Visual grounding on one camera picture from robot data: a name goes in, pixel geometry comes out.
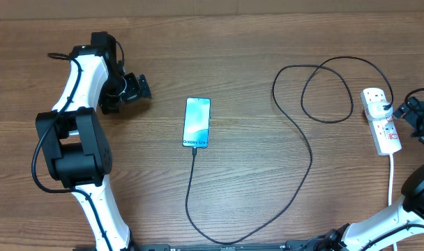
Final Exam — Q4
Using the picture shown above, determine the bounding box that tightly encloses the blue Galaxy smartphone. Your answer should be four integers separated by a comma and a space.
182, 98, 211, 148

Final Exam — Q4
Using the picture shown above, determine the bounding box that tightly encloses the black USB charging cable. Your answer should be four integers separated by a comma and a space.
184, 56, 395, 245

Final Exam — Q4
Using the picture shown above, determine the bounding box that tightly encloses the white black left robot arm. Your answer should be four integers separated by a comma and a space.
31, 31, 152, 250

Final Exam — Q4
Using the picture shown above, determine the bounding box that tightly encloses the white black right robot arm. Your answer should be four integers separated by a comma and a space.
315, 90, 424, 250

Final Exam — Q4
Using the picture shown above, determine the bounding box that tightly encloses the white charger adapter plug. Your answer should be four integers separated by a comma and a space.
365, 101, 393, 121

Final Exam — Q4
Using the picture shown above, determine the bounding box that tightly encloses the white power strip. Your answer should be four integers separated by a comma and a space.
361, 88, 402, 155

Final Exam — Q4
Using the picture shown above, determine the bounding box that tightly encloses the white power strip cord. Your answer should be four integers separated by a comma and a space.
387, 153, 398, 251

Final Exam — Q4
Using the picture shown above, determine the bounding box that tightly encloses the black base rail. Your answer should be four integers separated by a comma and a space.
72, 239, 338, 251

